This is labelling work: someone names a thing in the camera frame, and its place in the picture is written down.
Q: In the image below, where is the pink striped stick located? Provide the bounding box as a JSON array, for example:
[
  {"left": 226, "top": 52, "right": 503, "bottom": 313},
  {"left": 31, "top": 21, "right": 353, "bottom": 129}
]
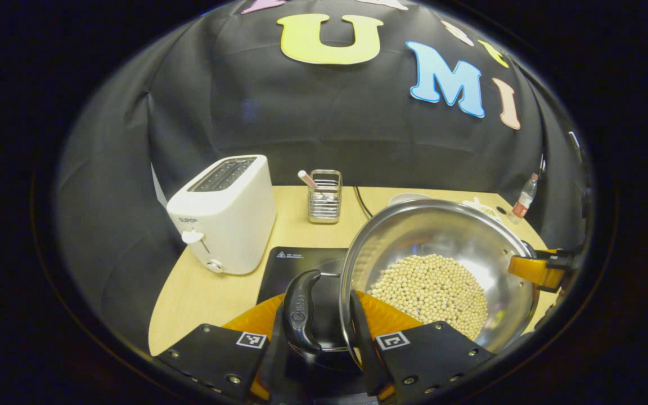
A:
[{"left": 298, "top": 170, "right": 322, "bottom": 192}]

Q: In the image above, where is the metal wire utensil holder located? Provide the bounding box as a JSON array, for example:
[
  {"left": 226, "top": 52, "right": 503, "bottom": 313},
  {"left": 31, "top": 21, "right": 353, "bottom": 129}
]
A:
[{"left": 308, "top": 169, "right": 343, "bottom": 224}]

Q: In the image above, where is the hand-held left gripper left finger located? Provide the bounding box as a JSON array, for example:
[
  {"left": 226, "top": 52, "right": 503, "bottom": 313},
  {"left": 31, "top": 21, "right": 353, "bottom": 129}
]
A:
[{"left": 152, "top": 292, "right": 302, "bottom": 401}]

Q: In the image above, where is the pile of soybeans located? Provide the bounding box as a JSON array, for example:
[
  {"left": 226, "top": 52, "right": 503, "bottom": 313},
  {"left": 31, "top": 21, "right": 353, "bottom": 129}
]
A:
[{"left": 368, "top": 254, "right": 489, "bottom": 341}]

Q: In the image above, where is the white round plate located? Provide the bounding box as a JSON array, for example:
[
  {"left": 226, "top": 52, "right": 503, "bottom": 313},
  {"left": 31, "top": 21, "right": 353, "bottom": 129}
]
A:
[{"left": 388, "top": 193, "right": 434, "bottom": 206}]

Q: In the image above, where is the black backdrop cloth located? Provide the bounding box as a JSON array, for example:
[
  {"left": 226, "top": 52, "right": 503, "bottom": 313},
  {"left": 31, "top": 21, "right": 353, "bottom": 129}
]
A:
[{"left": 54, "top": 0, "right": 592, "bottom": 349}]

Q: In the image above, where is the white toaster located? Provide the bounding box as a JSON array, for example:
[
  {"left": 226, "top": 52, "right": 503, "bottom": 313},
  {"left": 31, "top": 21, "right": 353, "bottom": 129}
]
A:
[{"left": 166, "top": 155, "right": 277, "bottom": 276}]

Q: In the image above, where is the steel pot with black handle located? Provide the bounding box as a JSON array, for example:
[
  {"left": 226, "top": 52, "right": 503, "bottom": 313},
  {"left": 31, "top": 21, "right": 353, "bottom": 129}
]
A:
[{"left": 283, "top": 199, "right": 541, "bottom": 372}]

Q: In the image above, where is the black power cable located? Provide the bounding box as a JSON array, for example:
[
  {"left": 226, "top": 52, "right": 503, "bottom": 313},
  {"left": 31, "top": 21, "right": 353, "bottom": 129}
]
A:
[{"left": 353, "top": 186, "right": 374, "bottom": 220}]

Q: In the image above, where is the clear plastic water bottle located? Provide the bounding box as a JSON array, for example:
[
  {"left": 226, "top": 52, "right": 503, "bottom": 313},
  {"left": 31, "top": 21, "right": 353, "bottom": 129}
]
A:
[{"left": 508, "top": 172, "right": 539, "bottom": 224}]

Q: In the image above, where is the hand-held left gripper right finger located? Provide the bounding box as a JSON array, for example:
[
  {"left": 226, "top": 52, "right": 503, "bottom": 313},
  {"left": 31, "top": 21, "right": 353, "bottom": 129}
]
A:
[{"left": 348, "top": 290, "right": 496, "bottom": 403}]

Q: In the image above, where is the white divided dish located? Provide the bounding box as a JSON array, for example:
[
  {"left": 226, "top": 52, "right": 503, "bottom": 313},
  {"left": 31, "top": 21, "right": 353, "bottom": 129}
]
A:
[{"left": 462, "top": 197, "right": 502, "bottom": 220}]

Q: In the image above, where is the black induction cooktop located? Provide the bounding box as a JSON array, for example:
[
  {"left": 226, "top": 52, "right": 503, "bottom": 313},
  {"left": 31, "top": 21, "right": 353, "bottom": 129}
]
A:
[{"left": 256, "top": 246, "right": 358, "bottom": 352}]

